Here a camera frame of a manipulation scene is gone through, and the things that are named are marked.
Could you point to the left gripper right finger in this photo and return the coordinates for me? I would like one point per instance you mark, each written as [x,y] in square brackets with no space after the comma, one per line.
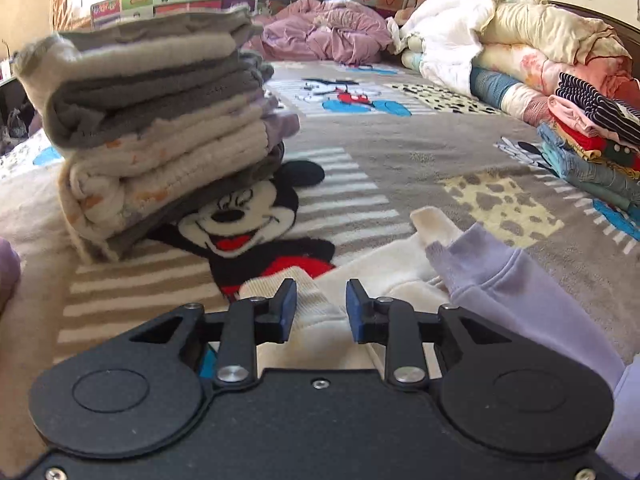
[402,331]

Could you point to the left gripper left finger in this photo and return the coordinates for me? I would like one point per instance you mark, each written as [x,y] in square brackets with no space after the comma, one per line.
[222,346]

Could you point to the cream and lilac sweatshirt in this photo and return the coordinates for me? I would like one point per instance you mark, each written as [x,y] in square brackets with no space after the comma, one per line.
[442,265]

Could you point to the grey folded clothes stack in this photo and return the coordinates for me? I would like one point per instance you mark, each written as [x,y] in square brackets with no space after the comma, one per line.
[153,117]

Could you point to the colourful folded clothes stack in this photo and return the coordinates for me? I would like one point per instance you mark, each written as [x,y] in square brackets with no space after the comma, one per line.
[592,141]

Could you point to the Mickey Mouse bed blanket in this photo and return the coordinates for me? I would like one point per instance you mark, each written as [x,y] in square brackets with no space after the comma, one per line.
[388,146]

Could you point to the lilac folded garment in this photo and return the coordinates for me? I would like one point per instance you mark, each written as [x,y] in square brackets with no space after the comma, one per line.
[10,271]

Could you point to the cream and pink quilts pile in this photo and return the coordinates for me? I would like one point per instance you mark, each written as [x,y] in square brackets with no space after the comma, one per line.
[454,43]

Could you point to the pink crumpled duvet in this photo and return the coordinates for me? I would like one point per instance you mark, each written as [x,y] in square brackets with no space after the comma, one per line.
[343,31]

